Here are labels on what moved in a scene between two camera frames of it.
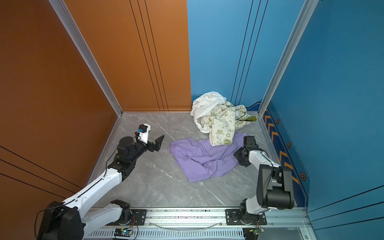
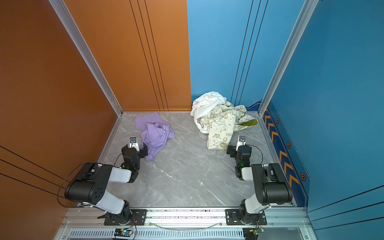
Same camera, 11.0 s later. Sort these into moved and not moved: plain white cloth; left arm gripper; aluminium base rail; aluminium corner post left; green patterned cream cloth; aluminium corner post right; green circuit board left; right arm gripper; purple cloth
Moved: left arm gripper; right arm gripper; purple cloth
Not moved: green circuit board left; plain white cloth; aluminium corner post right; aluminium corner post left; aluminium base rail; green patterned cream cloth
